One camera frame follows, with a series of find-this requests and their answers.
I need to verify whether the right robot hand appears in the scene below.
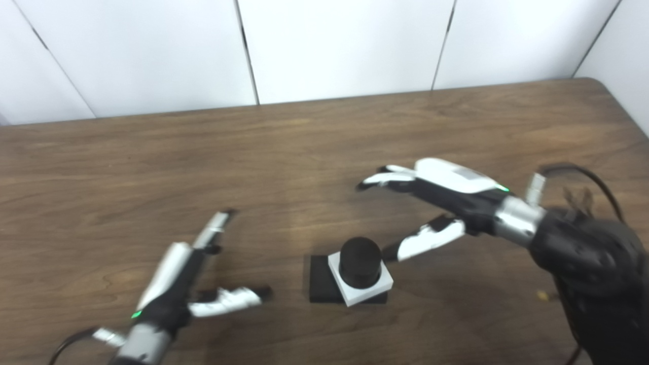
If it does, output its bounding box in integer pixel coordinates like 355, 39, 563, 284
355, 158, 511, 263

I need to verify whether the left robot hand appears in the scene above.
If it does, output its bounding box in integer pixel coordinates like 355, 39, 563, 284
133, 209, 274, 333

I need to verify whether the black peg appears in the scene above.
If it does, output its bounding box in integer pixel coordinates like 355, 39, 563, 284
309, 237, 388, 305

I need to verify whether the white square piece with hole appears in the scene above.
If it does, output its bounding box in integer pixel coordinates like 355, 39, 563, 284
328, 251, 394, 307

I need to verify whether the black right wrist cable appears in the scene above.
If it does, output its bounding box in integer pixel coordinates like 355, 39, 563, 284
525, 163, 627, 224

